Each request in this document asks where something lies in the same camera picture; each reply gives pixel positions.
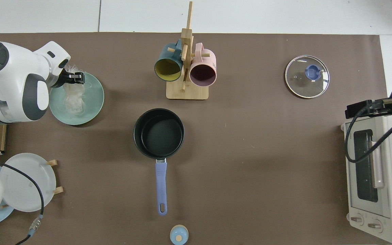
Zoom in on wooden cup stand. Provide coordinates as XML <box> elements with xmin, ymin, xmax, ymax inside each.
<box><xmin>166</xmin><ymin>1</ymin><xmax>211</xmax><ymax>100</ymax></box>

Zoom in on black pot with blue handle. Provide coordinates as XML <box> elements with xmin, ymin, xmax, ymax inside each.
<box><xmin>133</xmin><ymin>108</ymin><xmax>185</xmax><ymax>216</ymax></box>

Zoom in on pink ribbed cup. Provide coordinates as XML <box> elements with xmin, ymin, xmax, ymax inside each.
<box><xmin>189</xmin><ymin>43</ymin><xmax>217</xmax><ymax>87</ymax></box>

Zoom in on small blue round thing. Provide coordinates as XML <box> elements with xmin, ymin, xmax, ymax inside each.
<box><xmin>169</xmin><ymin>225</ymin><xmax>189</xmax><ymax>245</ymax></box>

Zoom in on white plate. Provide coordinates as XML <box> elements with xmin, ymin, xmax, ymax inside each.
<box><xmin>0</xmin><ymin>153</ymin><xmax>57</xmax><ymax>213</ymax></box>

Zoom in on green plate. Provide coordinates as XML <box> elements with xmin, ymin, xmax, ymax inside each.
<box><xmin>49</xmin><ymin>71</ymin><xmax>105</xmax><ymax>126</ymax></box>

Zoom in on wooden plate rack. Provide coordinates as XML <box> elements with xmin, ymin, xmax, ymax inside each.
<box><xmin>0</xmin><ymin>159</ymin><xmax>64</xmax><ymax>209</ymax></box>

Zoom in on white vermicelli bundle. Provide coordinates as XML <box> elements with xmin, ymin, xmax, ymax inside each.
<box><xmin>62</xmin><ymin>65</ymin><xmax>87</xmax><ymax>115</ymax></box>

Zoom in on dark teal cup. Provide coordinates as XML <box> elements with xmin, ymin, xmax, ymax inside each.
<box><xmin>154</xmin><ymin>38</ymin><xmax>184</xmax><ymax>82</ymax></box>

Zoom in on glass lid with blue knob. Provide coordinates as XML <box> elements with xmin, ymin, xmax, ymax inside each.
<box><xmin>285</xmin><ymin>55</ymin><xmax>330</xmax><ymax>99</ymax></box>

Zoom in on brown table cloth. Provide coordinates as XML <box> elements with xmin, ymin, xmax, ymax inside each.
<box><xmin>0</xmin><ymin>32</ymin><xmax>389</xmax><ymax>245</ymax></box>

